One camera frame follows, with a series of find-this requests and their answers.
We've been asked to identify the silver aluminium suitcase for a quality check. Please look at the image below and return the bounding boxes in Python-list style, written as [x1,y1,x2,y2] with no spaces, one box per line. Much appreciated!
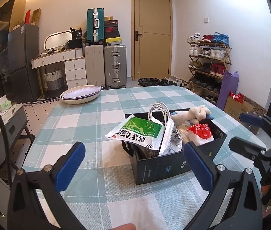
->
[104,45,127,89]

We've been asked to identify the white oval stacked plates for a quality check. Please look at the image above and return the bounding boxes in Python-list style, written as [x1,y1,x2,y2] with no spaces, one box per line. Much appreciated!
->
[60,85,103,104]

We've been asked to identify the black cardboard box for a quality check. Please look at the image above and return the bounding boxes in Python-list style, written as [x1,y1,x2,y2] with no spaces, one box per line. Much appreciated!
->
[122,119,227,185]

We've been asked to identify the dark grey refrigerator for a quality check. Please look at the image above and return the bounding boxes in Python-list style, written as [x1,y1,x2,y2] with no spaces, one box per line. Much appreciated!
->
[7,24,41,103]

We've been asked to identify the white drawer dresser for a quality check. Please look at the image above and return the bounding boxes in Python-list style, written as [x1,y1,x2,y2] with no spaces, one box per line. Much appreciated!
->
[31,48,87,89]

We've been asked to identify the white plush toy blue tips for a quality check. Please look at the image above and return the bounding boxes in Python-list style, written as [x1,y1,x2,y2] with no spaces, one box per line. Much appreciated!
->
[171,105,214,126]

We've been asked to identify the checked teal tablecloth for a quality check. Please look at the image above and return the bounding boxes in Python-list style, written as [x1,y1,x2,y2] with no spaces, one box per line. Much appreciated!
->
[22,86,270,230]

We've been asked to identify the brown cardboard box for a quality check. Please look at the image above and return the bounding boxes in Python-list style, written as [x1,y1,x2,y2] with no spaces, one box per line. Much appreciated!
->
[224,92,267,135]

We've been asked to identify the oval white framed mirror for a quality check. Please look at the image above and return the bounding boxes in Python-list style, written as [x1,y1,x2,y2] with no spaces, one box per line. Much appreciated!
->
[44,30,72,51]

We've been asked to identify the green white medicine packet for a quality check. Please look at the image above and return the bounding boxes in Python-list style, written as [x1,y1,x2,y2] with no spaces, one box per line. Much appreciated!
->
[105,114,165,151]

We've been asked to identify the white charging cable bundle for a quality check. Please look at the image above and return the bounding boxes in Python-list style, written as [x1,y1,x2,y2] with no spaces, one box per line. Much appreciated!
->
[147,102,172,127]

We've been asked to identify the black floor basket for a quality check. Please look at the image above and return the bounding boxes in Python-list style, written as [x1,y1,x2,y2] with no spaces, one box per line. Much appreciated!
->
[138,78,160,87]

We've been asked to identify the tan wooden door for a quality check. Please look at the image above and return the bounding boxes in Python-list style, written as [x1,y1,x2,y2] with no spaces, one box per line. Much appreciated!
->
[131,0,173,80]

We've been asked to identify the grey coffee table cabinet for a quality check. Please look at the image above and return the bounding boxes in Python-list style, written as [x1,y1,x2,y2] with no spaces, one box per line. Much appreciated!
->
[0,102,36,168]

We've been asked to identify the teal hard suitcase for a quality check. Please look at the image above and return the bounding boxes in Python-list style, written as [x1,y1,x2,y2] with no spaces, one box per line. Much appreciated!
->
[86,8,105,45]

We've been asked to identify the white grey laundry basket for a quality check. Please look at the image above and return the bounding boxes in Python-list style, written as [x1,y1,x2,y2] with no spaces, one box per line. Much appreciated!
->
[44,67,64,90]

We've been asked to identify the person's left hand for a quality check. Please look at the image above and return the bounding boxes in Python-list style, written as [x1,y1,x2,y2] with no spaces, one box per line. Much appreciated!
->
[110,223,136,230]

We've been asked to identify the purple paper bag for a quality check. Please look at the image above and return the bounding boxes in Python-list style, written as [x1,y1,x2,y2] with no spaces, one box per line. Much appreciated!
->
[216,71,239,110]

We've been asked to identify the stacked shoe boxes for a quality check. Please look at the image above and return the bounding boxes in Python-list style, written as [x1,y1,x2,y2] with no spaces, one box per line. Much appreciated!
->
[104,17,122,46]

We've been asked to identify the green tissue pack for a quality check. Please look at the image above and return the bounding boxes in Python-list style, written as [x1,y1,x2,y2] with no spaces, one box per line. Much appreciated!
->
[0,96,11,112]

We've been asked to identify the beige hard suitcase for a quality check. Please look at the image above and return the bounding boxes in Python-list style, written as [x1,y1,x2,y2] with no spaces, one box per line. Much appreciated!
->
[84,45,105,87]

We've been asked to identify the white printed medicine packet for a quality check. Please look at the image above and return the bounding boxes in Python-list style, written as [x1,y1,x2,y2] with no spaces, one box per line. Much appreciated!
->
[158,118,183,156]

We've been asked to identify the black bag on dresser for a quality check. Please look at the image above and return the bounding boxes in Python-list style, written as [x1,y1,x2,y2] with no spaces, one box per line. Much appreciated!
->
[68,28,82,49]

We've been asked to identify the wooden shoe rack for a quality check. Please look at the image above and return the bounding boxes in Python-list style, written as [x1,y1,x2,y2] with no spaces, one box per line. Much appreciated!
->
[187,39,232,105]

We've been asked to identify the black glass cabinet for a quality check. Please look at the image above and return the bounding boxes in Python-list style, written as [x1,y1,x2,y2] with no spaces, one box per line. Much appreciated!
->
[0,0,26,101]

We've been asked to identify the red white snack packet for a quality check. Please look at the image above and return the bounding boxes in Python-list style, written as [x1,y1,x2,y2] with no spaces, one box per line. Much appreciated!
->
[186,124,214,146]

